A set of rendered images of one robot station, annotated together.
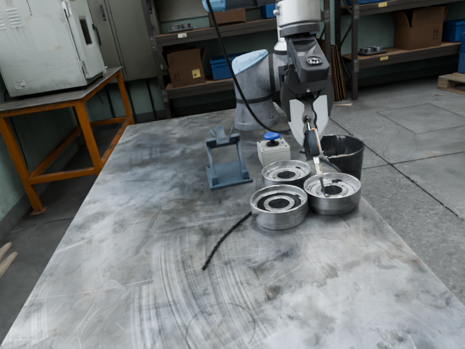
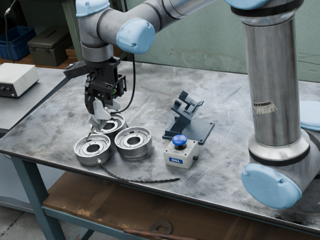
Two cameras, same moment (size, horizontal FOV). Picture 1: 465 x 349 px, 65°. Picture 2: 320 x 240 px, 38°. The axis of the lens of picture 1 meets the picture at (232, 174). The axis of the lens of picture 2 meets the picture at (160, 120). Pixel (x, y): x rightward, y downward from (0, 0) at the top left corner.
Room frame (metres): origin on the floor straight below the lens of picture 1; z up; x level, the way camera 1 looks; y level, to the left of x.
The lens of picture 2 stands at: (1.39, -0.93, 1.60)
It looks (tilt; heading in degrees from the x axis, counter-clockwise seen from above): 34 degrees down; 126
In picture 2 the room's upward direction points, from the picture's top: 10 degrees counter-clockwise
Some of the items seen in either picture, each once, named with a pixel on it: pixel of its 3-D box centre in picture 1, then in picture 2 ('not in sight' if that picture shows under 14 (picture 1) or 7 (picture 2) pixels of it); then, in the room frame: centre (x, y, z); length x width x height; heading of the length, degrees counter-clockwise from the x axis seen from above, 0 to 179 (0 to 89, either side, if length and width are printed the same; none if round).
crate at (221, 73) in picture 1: (233, 65); not in sight; (4.32, -0.20, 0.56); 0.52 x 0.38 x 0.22; 89
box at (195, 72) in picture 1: (185, 66); not in sight; (4.27, 0.34, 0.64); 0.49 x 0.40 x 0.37; 97
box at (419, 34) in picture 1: (416, 27); not in sight; (4.40, -2.37, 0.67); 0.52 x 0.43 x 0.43; 92
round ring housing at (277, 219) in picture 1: (279, 207); (109, 128); (0.59, -0.08, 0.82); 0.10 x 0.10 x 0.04
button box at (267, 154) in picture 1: (272, 151); (183, 153); (0.86, -0.11, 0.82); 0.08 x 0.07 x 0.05; 2
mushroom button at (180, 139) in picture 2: (272, 142); (180, 145); (0.85, -0.11, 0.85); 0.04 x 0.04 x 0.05
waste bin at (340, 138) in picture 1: (331, 180); not in sight; (1.81, -0.55, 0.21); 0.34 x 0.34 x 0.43
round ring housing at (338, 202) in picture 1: (331, 193); (94, 150); (0.61, -0.18, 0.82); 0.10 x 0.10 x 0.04
